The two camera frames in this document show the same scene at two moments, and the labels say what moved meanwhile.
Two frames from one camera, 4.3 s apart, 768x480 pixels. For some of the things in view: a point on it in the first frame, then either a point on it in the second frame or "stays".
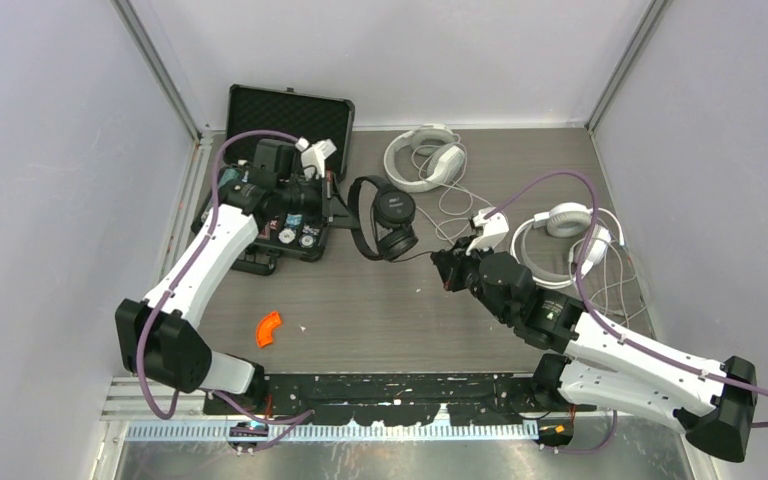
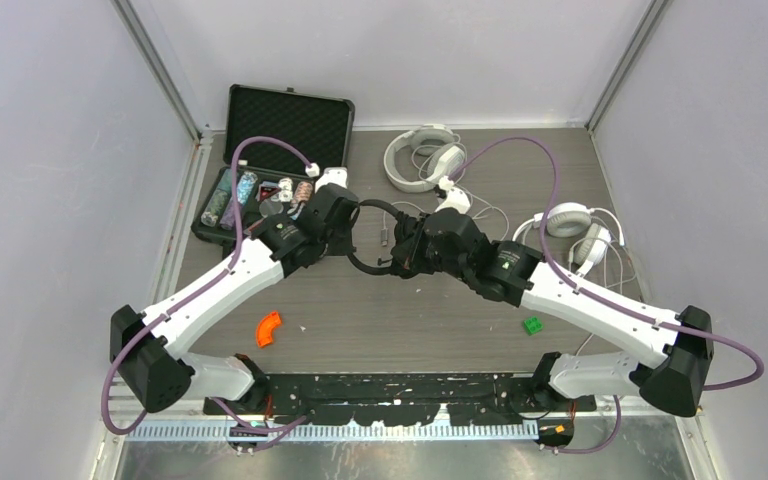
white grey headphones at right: [569, 220] stays
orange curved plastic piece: [266, 327] stays
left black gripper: [332, 211] to [345, 245]
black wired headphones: [394, 211] to [405, 233]
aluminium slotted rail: [218, 432] stays
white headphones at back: [436, 142] stays
